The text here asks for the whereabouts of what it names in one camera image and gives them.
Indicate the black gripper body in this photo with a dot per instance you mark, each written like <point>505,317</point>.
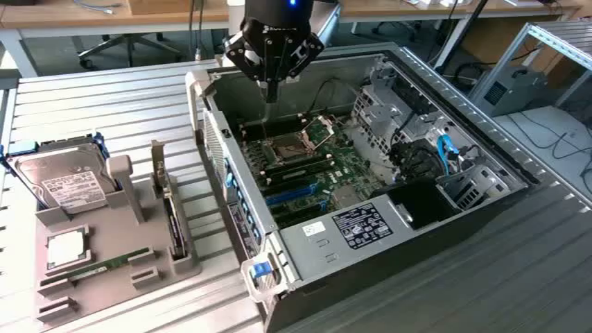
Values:
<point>277,14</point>

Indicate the green graphics card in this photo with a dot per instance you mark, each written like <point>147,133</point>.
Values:
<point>177,225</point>

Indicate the grey open PC case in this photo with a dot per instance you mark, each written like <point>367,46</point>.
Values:
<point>240,100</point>

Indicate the black chair base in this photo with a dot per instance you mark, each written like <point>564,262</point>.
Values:
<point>393,27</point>

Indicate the cardboard box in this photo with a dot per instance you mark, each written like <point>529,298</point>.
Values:
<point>157,7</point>

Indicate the thin locking lever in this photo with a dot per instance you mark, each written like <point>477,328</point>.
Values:
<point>264,130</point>

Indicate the metal socket cover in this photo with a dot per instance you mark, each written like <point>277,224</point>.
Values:
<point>319,130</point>

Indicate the metal drive cage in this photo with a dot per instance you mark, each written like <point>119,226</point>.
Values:
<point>375,114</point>

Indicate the black office chair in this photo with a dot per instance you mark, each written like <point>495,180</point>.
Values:
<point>124,45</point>

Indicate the wooden desk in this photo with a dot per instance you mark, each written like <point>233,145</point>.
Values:
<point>416,12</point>
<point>69,17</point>

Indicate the CPU socket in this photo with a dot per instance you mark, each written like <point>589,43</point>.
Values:
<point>287,149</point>

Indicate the black RAM slot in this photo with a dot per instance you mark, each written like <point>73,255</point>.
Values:
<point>296,163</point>

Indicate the green motherboard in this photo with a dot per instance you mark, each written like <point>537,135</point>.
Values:
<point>344,166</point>

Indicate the black RAM stick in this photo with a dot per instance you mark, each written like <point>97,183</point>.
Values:
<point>296,173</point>

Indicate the black slanted pole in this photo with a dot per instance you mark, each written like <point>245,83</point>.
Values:
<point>476,10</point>

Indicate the blue disk caddy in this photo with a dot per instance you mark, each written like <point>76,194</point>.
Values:
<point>99,145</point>

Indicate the blue expansion slot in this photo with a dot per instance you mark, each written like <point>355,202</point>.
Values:
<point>288,196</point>

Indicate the grey chipset heatsink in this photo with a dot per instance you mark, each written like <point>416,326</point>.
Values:
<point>347,196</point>

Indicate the blue card retainer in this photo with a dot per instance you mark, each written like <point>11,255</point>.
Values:
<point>240,208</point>

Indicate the black expansion slot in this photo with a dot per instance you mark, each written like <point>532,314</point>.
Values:
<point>296,208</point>
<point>305,216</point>

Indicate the grey control box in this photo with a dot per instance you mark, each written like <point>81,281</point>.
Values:
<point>513,90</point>

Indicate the silver hard disk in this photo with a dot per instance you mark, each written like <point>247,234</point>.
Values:
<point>60,170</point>

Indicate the metal disk bay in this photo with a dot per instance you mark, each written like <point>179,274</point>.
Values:
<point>472,190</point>

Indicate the white side table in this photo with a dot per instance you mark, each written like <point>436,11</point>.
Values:
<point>532,145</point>

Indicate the grey power supply unit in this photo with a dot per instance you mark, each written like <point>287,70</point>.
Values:
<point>319,249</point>

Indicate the grey parts rack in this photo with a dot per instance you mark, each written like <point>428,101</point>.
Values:
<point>120,239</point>

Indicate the blue case latch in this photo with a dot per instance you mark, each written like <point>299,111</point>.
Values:
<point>260,270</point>

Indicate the green RAM stick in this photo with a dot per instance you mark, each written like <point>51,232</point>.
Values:
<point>115,260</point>

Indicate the silver CPU chip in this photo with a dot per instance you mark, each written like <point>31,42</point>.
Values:
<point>67,251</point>

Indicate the aluminium profile frame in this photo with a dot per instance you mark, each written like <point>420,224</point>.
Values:
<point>555,38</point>

